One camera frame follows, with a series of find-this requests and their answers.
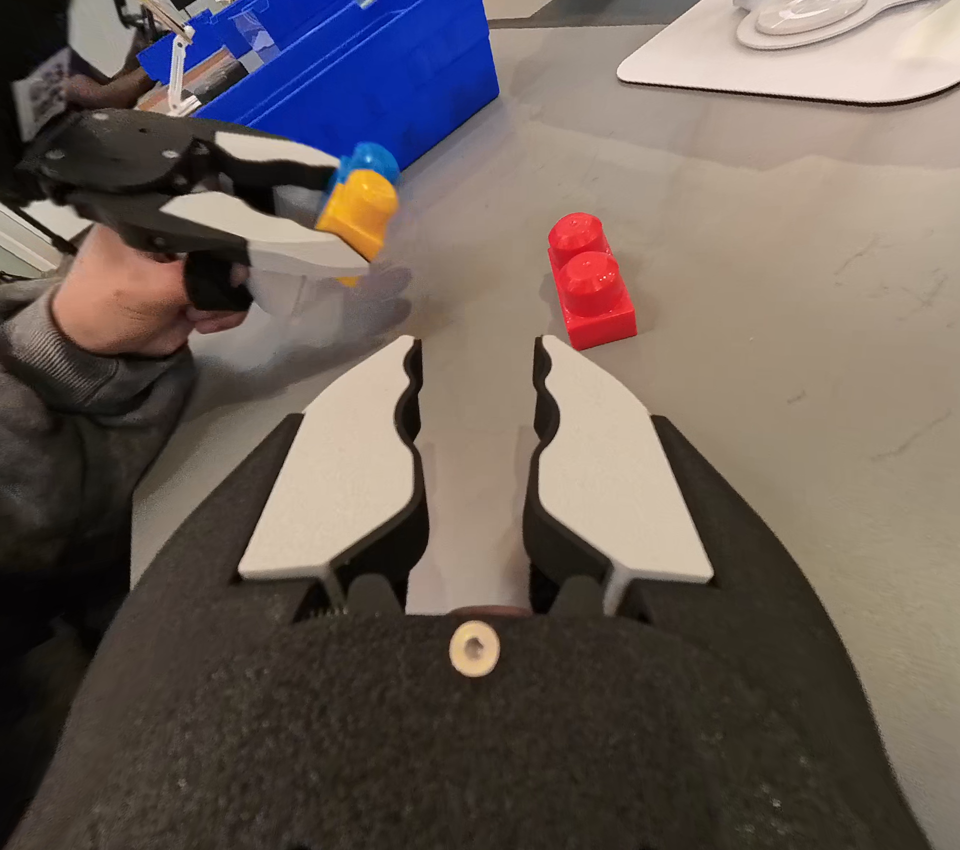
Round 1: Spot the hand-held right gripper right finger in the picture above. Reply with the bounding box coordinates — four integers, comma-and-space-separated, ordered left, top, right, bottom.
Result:
522, 334, 715, 585

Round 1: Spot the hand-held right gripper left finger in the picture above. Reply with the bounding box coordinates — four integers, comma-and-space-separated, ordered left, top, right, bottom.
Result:
237, 334, 432, 585

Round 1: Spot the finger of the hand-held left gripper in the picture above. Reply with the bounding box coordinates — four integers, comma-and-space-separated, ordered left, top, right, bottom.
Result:
159, 192, 374, 281
212, 129, 345, 220

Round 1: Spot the orange one-stud block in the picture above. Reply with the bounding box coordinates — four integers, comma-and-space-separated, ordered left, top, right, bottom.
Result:
315, 169, 399, 287

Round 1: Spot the blue one-stud block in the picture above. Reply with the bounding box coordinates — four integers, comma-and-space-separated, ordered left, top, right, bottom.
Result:
341, 143, 402, 185

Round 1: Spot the red two-stud block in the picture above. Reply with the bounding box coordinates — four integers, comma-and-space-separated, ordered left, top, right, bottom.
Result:
546, 211, 639, 351

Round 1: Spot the person's left forearm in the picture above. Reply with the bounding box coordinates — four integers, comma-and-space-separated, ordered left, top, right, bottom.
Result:
0, 280, 198, 574

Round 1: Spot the grey desk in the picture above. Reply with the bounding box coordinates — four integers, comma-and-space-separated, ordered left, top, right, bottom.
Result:
131, 0, 960, 791

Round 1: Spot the person's left hand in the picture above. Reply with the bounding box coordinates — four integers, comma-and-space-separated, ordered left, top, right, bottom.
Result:
51, 228, 252, 358

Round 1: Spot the person's dark clothing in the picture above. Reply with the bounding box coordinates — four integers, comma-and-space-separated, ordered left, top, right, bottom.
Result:
0, 550, 136, 850

